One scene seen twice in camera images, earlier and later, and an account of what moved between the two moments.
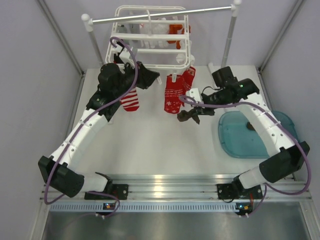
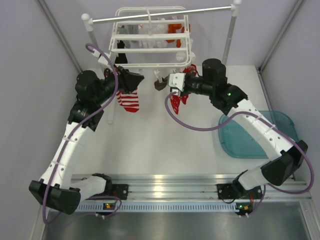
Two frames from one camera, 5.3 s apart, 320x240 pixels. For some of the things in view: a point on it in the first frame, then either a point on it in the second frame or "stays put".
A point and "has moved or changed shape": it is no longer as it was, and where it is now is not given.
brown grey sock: [183, 115] to [160, 86]
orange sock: [173, 29] stays put
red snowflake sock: [173, 91] has moved or changed shape
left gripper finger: [146, 77] to [131, 79]
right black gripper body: [209, 111] to [194, 86]
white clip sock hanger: [163, 43] stays put
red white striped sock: [130, 102] stays put
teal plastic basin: [239, 140] stays put
